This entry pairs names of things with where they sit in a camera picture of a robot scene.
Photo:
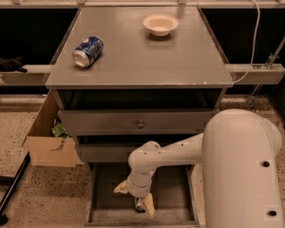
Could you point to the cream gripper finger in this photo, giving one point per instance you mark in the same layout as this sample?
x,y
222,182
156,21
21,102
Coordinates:
x,y
148,205
121,188

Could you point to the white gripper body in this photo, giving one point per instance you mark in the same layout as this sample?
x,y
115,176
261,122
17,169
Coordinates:
x,y
138,190

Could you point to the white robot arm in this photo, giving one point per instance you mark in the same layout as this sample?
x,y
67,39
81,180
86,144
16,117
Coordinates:
x,y
237,150

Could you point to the grey bottom drawer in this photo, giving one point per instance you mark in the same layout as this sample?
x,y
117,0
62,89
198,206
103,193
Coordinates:
x,y
172,195

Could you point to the grey top drawer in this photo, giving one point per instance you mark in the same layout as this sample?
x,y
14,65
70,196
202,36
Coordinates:
x,y
134,122

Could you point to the grey drawer cabinet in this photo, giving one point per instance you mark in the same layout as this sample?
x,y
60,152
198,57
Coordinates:
x,y
138,70

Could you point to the blue soda can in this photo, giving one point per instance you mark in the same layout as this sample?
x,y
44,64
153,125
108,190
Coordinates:
x,y
88,51

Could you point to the green snack bag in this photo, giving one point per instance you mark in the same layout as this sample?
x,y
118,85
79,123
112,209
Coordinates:
x,y
58,130

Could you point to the cardboard box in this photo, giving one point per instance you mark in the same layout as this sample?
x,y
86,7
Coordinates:
x,y
45,149

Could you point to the white paper bowl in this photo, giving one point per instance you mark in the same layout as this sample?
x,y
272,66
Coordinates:
x,y
160,24

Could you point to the black object on ledge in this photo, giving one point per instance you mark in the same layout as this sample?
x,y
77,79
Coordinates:
x,y
11,64

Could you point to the metal support strut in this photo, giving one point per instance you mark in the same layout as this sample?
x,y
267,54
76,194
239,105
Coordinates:
x,y
272,56

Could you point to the black floor rail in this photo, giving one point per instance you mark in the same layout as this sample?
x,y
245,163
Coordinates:
x,y
11,183

